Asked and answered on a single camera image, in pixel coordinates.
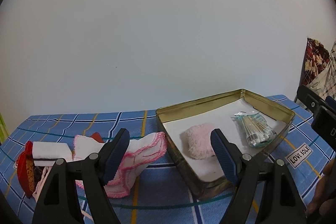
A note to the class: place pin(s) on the white cloth with pink edge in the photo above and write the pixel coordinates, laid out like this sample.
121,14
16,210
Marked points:
141,150

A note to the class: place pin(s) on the red embroidered pouch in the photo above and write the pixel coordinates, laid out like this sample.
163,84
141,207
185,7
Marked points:
25,171

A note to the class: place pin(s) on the white foam sponge black stripe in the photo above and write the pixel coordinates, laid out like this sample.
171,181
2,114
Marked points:
50,150

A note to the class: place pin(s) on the dark red floral quilt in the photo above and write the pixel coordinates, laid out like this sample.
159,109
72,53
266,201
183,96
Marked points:
313,58

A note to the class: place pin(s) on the cotton swab packet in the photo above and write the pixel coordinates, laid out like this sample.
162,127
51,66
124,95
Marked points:
256,129

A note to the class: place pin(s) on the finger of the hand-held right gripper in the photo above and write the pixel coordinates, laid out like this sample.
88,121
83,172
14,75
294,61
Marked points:
312,102

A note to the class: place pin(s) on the pink fluffy pad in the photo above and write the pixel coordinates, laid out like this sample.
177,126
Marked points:
197,140

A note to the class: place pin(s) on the white fabric label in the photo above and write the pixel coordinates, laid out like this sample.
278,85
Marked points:
299,157

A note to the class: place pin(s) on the gold metal tin box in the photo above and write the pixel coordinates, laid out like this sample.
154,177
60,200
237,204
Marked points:
183,113

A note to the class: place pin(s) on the pink bra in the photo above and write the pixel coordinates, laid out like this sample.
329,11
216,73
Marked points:
42,187

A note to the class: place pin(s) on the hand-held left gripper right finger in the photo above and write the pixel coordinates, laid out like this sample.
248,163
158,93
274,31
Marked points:
222,154

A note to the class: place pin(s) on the light green object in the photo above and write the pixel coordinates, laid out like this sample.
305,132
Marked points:
2,127

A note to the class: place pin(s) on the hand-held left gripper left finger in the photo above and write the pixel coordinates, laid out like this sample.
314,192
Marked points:
117,150

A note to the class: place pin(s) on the small red box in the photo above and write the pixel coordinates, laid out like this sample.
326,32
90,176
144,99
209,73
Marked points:
97,138

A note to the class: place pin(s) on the blue checked bedsheet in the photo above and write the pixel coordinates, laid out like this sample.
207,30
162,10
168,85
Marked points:
162,187

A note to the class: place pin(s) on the light plaid cloth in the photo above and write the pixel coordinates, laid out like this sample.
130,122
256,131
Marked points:
329,77

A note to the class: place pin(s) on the person's right hand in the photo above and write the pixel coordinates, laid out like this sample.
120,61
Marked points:
319,192

